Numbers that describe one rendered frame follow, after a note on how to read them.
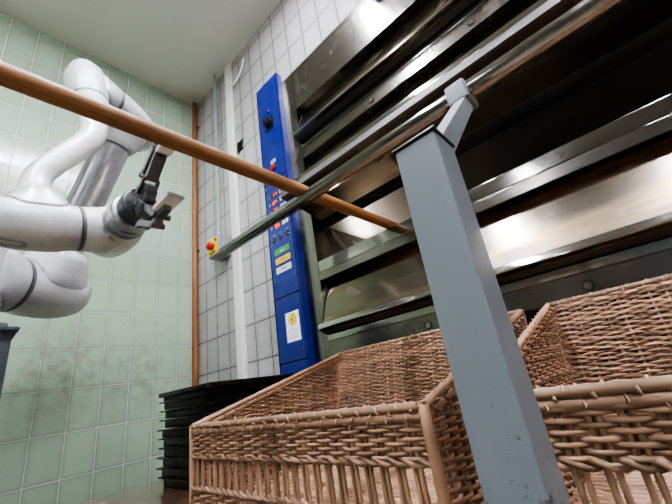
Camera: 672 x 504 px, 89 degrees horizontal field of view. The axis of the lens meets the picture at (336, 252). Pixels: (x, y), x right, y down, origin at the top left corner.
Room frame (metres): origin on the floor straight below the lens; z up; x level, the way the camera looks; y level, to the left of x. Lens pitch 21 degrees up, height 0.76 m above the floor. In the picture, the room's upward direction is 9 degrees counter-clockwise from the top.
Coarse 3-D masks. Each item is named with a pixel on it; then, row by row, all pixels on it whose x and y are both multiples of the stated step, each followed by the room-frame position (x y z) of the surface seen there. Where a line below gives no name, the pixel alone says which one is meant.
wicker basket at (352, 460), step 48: (432, 336) 0.88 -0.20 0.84; (288, 384) 0.94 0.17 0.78; (336, 384) 1.07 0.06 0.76; (384, 384) 0.97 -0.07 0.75; (432, 384) 0.87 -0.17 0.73; (192, 432) 0.74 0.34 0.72; (240, 432) 0.63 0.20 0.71; (288, 432) 0.54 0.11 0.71; (336, 432) 0.48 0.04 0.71; (384, 432) 0.44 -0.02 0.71; (432, 432) 0.40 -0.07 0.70; (192, 480) 0.75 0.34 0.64; (240, 480) 0.64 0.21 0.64; (288, 480) 0.56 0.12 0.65; (336, 480) 0.79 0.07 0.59; (384, 480) 0.44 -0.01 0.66; (432, 480) 0.68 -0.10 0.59
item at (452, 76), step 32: (576, 0) 0.48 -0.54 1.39; (640, 0) 0.49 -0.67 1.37; (512, 32) 0.54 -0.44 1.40; (608, 32) 0.55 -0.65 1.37; (640, 32) 0.56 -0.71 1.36; (480, 64) 0.60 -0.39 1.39; (544, 64) 0.61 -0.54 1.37; (576, 64) 0.62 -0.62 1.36; (416, 96) 0.69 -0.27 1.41; (480, 96) 0.69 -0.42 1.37; (512, 96) 0.69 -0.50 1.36; (384, 128) 0.77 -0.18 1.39; (384, 160) 0.89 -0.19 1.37; (352, 192) 1.04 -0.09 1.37
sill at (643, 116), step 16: (640, 112) 0.57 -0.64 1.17; (656, 112) 0.56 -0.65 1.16; (608, 128) 0.61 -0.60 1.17; (624, 128) 0.59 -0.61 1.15; (576, 144) 0.64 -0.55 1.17; (592, 144) 0.63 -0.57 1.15; (544, 160) 0.68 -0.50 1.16; (560, 160) 0.67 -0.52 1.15; (512, 176) 0.73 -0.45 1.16; (528, 176) 0.71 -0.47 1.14; (480, 192) 0.78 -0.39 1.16; (496, 192) 0.76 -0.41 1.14; (400, 224) 0.93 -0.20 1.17; (368, 240) 1.01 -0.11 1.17; (384, 240) 0.98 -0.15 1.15; (336, 256) 1.10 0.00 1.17; (352, 256) 1.06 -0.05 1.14
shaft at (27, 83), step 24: (0, 72) 0.29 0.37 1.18; (24, 72) 0.31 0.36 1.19; (48, 96) 0.33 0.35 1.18; (72, 96) 0.35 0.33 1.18; (96, 120) 0.39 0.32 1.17; (120, 120) 0.40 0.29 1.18; (144, 120) 0.42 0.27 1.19; (168, 144) 0.46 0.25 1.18; (192, 144) 0.48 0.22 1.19; (240, 168) 0.56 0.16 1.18; (288, 192) 0.67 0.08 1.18; (360, 216) 0.85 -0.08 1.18
